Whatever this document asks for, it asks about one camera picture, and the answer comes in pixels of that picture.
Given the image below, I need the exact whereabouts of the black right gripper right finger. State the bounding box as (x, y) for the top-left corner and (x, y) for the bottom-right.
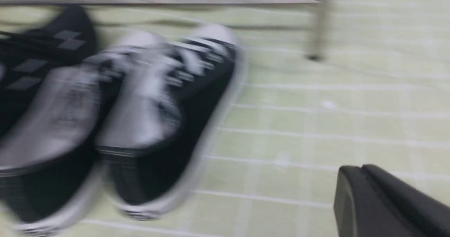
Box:
(362, 165), (450, 237)

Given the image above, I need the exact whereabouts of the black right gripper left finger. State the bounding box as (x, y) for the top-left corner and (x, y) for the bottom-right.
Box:
(333, 166), (418, 237)

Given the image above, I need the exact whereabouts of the black knit sneaker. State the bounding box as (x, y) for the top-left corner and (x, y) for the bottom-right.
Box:
(0, 5), (98, 136)

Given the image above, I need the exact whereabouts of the green checked tablecloth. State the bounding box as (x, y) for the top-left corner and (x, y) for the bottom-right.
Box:
(0, 0), (450, 237)

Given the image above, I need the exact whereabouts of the black canvas sneaker right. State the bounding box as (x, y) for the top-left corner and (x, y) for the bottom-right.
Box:
(95, 23), (246, 220)

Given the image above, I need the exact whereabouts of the black canvas sneaker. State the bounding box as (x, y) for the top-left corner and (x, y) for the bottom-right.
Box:
(95, 23), (246, 220)
(0, 31), (166, 236)

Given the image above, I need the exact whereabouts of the black canvas sneaker left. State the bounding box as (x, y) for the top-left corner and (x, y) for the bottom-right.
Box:
(0, 31), (166, 236)

